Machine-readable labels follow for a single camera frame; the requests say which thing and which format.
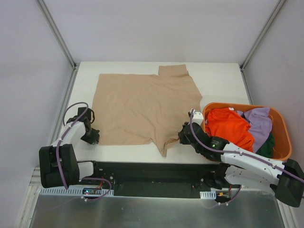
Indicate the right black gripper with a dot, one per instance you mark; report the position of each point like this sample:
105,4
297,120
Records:
187,135

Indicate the orange plastic basket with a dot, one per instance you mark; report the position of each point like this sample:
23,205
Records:
282,149

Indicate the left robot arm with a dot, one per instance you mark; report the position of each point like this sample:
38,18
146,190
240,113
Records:
58,164

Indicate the orange t-shirt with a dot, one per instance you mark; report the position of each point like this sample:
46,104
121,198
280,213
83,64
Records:
229,125

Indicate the aluminium rail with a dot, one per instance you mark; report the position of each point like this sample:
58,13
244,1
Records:
35,178

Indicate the beige t-shirt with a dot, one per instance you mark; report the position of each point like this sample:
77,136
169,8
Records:
134,109

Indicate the dark green t-shirt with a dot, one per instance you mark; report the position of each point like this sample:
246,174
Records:
266,150

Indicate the lavender t-shirt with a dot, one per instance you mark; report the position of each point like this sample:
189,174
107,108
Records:
260,125

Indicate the left white cable duct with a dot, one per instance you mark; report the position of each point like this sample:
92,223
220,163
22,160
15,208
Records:
76,191

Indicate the white cable duct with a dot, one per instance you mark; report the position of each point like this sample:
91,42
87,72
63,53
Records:
208,195
76,191

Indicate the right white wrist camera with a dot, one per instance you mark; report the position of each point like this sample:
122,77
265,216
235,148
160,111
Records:
196,116

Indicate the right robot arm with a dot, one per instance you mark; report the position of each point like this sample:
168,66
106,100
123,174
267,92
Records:
283,179

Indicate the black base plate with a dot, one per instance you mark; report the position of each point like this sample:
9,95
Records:
160,180

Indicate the right white cable duct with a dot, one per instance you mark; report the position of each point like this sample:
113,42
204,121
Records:
208,195

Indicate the left aluminium frame post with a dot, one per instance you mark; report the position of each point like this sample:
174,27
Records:
57,34

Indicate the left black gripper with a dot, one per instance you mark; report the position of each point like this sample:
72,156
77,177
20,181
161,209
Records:
90,136

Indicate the right aluminium frame post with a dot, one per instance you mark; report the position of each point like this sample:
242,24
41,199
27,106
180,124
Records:
268,24

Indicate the aluminium frame post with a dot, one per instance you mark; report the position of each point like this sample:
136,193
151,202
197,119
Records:
268,24
57,34

